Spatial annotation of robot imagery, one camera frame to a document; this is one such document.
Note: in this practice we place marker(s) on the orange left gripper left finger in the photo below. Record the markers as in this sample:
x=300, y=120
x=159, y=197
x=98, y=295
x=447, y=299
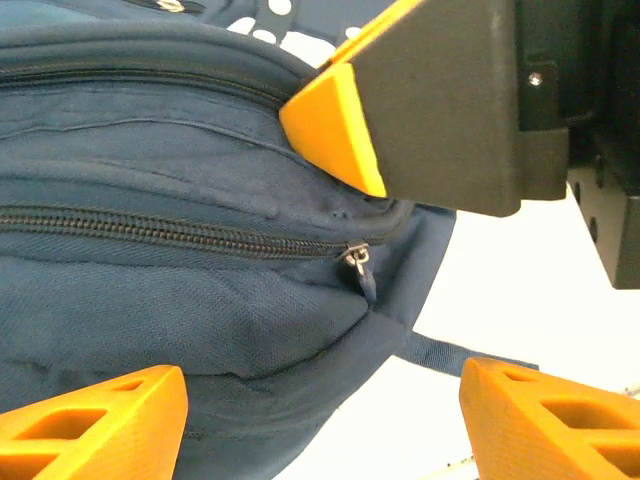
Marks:
x=100, y=440

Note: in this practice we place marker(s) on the navy blue backpack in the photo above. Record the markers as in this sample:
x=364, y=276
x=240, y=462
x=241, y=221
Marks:
x=150, y=300

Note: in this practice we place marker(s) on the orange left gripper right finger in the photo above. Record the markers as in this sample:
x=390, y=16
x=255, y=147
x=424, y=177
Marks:
x=550, y=435

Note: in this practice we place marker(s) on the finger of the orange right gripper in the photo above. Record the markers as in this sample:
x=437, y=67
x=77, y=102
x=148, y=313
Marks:
x=440, y=115

